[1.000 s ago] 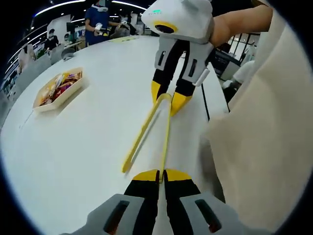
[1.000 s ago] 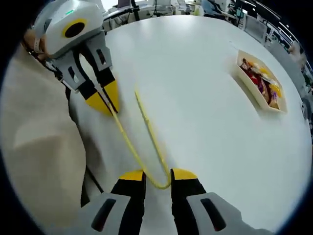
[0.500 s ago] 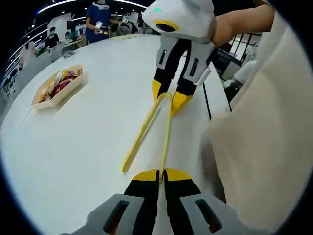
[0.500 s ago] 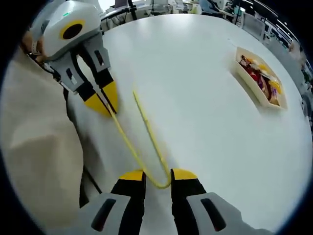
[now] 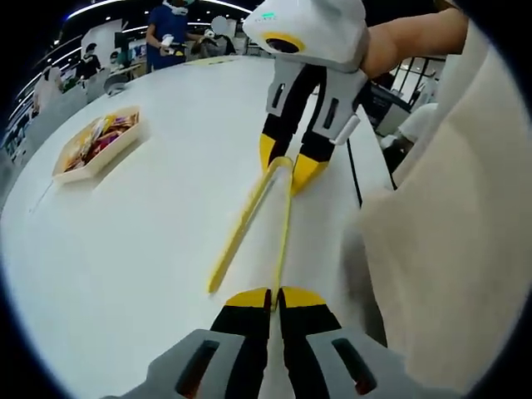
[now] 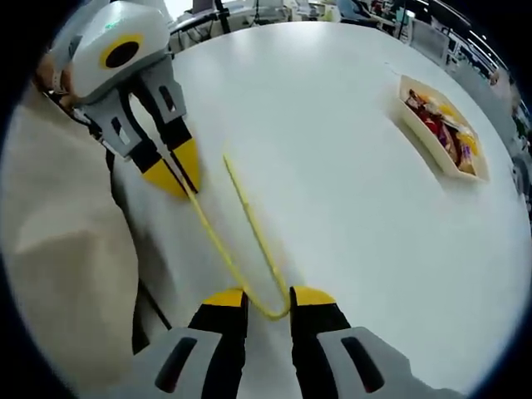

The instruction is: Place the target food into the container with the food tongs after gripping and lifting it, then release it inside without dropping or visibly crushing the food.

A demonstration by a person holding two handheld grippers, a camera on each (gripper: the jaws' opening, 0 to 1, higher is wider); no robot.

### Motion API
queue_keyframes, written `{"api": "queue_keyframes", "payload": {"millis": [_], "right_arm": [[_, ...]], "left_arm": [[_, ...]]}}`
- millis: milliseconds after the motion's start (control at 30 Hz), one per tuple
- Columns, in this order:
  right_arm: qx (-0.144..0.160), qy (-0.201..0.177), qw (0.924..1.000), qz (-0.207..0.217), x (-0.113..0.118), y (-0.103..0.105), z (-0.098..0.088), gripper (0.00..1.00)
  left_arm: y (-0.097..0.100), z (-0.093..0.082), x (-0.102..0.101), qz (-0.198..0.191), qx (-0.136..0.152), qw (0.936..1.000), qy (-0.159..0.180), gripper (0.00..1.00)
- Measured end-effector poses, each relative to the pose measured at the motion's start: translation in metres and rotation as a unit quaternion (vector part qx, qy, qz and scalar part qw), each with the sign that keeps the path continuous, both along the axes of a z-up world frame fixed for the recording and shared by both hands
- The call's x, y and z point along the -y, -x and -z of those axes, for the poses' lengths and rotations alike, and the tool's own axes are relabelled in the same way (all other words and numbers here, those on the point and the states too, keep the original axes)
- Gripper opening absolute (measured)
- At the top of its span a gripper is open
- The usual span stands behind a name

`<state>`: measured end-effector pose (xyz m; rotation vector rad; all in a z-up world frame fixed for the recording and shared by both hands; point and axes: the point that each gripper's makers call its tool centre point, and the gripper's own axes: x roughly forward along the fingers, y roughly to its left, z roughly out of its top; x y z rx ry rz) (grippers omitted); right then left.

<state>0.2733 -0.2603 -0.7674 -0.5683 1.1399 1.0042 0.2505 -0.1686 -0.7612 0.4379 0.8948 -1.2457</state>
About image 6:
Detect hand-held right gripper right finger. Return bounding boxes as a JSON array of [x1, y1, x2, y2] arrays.
[[288, 284, 416, 399]]

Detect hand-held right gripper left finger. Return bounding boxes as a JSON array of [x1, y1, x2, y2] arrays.
[[128, 286, 249, 399]]

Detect yellow food tongs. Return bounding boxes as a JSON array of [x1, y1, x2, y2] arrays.
[[185, 152, 291, 322]]

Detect beige hexagonal food container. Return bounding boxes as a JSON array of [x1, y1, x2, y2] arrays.
[[397, 74, 490, 184]]

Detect pile of food snack packets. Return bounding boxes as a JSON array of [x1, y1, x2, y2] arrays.
[[405, 88, 482, 174]]

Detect person's left hand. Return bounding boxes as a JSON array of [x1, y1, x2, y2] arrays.
[[33, 53, 78, 110]]

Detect operator in beige shirt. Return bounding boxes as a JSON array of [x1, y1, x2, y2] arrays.
[[0, 85, 151, 379]]

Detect black stand pole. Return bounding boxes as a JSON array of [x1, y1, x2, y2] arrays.
[[214, 0, 233, 37]]

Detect black cable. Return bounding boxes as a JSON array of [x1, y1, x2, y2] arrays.
[[136, 278, 173, 332]]

